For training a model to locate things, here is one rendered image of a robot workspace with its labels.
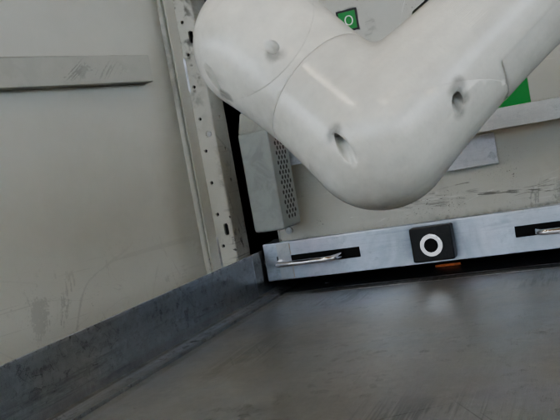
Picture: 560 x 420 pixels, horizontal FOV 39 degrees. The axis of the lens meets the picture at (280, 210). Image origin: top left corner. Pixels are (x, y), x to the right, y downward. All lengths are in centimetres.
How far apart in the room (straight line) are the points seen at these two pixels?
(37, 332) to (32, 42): 38
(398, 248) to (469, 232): 11
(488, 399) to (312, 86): 27
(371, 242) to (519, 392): 58
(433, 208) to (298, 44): 63
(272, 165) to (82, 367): 43
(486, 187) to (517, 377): 52
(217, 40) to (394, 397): 31
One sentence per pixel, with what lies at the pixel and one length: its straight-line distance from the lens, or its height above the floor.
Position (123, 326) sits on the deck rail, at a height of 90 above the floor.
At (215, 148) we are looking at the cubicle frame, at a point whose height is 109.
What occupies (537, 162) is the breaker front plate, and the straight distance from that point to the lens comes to 113.
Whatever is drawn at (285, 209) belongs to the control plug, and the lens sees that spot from 112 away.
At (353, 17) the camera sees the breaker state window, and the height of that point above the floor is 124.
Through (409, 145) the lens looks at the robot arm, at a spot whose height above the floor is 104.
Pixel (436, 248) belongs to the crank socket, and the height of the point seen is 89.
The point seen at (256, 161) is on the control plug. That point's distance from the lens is 111.
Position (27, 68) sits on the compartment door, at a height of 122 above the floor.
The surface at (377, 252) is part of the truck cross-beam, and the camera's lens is 117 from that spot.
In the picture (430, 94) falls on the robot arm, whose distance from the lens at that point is 54.
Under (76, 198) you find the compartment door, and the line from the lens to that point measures 110.
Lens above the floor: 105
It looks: 4 degrees down
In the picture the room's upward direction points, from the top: 10 degrees counter-clockwise
